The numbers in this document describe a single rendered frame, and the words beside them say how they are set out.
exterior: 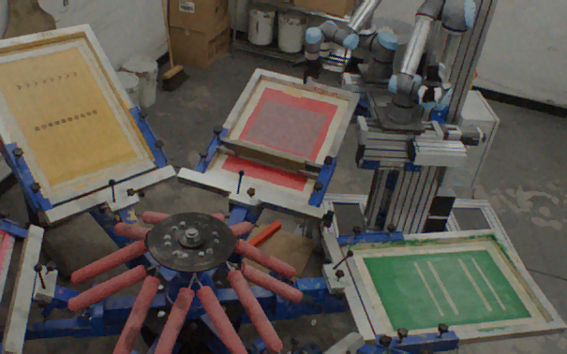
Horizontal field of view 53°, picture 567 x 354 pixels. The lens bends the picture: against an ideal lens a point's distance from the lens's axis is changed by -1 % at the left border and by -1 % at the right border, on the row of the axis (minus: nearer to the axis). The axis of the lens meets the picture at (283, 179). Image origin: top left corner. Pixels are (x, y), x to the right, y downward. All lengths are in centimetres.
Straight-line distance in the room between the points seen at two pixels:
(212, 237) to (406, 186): 167
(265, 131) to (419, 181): 101
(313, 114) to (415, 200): 90
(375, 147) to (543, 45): 353
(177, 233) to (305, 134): 110
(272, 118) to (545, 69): 389
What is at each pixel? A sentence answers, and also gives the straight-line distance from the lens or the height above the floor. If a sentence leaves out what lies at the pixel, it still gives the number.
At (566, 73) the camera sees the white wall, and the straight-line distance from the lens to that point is 637.
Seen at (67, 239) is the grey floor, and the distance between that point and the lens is 400.
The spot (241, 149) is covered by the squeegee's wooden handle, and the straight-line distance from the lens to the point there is 272.
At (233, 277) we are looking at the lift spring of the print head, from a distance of 196.
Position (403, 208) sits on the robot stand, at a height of 56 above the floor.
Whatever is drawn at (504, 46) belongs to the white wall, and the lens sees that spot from 623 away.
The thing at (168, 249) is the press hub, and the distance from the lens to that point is 196.
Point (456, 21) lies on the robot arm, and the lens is 270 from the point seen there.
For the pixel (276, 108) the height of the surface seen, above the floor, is 119.
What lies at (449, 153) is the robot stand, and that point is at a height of 117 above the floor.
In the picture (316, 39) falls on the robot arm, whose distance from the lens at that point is 288.
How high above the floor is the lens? 267
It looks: 36 degrees down
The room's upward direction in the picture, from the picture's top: 8 degrees clockwise
